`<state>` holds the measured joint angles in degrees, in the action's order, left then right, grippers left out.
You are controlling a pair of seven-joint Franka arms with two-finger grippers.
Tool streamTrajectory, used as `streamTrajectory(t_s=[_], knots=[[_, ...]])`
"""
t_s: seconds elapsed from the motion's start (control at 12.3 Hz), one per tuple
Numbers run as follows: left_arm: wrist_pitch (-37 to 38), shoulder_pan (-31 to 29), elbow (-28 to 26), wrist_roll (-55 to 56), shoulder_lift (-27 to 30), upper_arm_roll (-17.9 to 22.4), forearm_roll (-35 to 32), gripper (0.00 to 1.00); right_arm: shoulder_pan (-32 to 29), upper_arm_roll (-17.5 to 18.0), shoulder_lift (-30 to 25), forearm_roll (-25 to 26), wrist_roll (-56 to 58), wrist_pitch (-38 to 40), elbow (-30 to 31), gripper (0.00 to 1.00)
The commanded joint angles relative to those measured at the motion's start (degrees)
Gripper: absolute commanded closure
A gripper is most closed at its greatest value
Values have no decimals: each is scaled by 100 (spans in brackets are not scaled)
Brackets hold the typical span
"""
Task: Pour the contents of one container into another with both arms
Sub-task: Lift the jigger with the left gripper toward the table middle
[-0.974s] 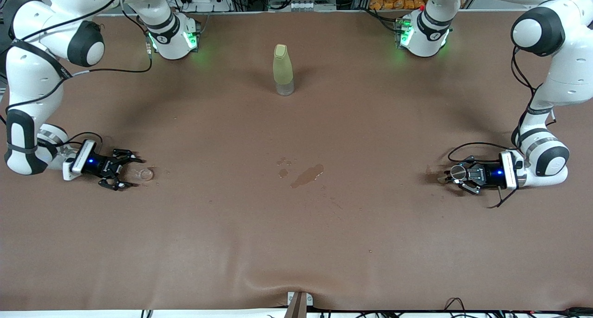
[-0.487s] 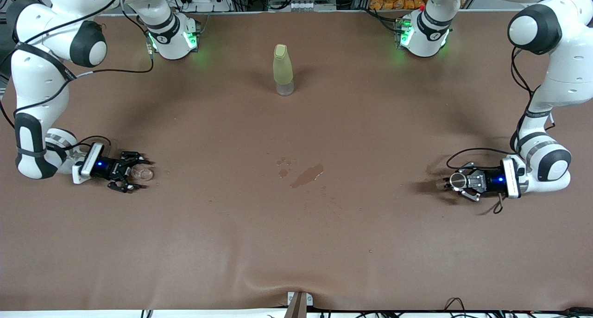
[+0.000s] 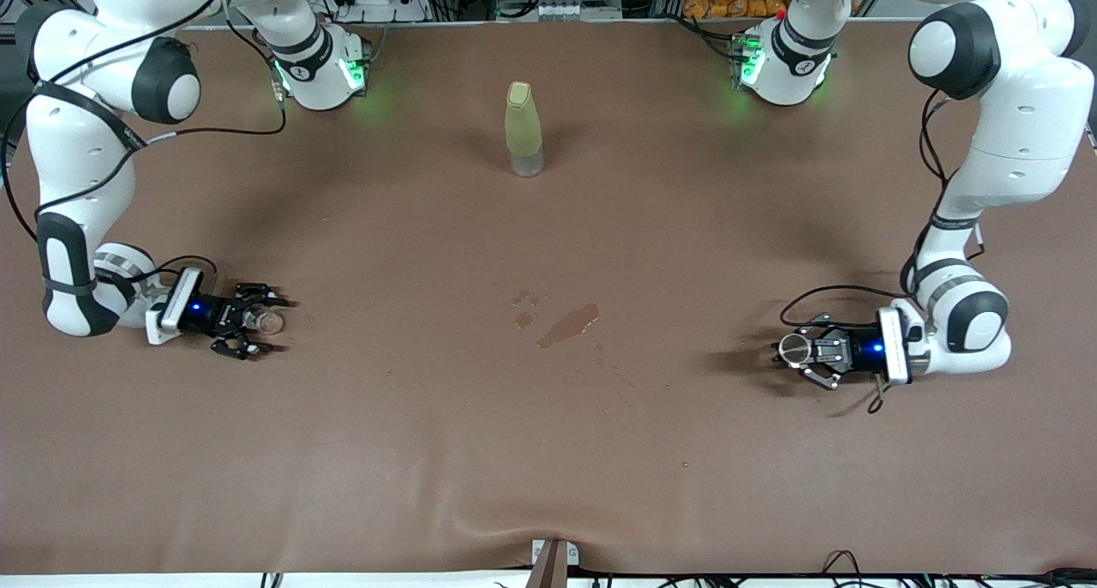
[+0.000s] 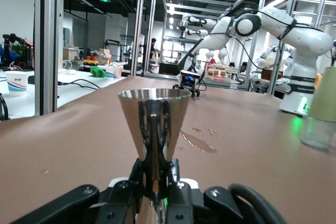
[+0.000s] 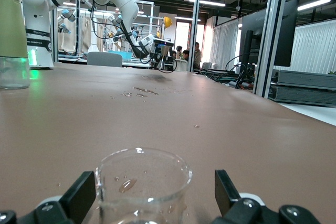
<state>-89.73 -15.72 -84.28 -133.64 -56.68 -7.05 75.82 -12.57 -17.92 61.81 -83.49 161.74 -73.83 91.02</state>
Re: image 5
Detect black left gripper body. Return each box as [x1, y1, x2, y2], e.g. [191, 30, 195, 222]
[151, 46, 174, 57]

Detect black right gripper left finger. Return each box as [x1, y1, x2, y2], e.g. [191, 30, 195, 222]
[0, 170, 97, 224]

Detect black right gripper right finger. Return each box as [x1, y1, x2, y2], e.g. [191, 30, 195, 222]
[211, 169, 325, 224]

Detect clear glass beaker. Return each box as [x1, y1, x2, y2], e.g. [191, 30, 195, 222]
[94, 147, 193, 224]

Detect green shaker bottle clear base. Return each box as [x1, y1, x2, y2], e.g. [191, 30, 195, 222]
[0, 0, 31, 90]

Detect white mesh office chair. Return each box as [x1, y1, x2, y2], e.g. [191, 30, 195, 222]
[173, 58, 189, 72]

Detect person in brown jacket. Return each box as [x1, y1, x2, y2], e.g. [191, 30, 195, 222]
[193, 41, 203, 70]

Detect blue plastic bin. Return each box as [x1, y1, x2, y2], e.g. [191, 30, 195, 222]
[107, 50, 133, 61]

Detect large brown liquid puddle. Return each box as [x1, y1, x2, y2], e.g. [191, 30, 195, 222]
[133, 87, 160, 96]

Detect grey office chair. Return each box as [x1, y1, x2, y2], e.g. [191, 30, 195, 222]
[87, 51, 123, 68]

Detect brown table mat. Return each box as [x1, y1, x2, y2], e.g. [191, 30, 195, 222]
[0, 62, 336, 224]

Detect black Huawei monitor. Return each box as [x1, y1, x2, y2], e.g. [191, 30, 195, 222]
[240, 0, 300, 68]

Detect grey flat equipment box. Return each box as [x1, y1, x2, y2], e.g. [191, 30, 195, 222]
[272, 69, 336, 91]
[268, 84, 336, 108]

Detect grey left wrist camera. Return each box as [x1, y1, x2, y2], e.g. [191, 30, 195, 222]
[152, 39, 175, 47]

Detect silver aluminium frame post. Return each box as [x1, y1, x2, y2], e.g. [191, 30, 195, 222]
[253, 0, 292, 99]
[188, 0, 204, 73]
[49, 0, 59, 63]

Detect tangled desk cables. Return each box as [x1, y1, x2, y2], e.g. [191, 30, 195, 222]
[199, 53, 256, 91]

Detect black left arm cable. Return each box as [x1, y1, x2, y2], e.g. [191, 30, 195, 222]
[89, 0, 179, 74]

